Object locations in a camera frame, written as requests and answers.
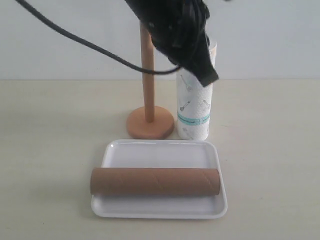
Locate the black cable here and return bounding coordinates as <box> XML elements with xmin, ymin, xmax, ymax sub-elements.
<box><xmin>14</xmin><ymin>0</ymin><xmax>180</xmax><ymax>75</ymax></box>

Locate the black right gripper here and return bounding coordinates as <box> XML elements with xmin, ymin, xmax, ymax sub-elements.
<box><xmin>125</xmin><ymin>0</ymin><xmax>219</xmax><ymax>87</ymax></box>

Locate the printed paper towel roll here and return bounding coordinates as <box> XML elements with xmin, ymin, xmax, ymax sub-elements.
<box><xmin>174</xmin><ymin>37</ymin><xmax>218</xmax><ymax>141</ymax></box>

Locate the wooden paper towel holder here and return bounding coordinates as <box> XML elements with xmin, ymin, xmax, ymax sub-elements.
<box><xmin>126</xmin><ymin>23</ymin><xmax>175</xmax><ymax>140</ymax></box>

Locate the brown cardboard tube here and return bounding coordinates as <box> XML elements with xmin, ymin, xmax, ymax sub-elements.
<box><xmin>89</xmin><ymin>167</ymin><xmax>222</xmax><ymax>197</ymax></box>

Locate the white rectangular tray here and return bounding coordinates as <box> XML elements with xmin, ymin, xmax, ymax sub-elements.
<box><xmin>91</xmin><ymin>139</ymin><xmax>228</xmax><ymax>220</ymax></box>

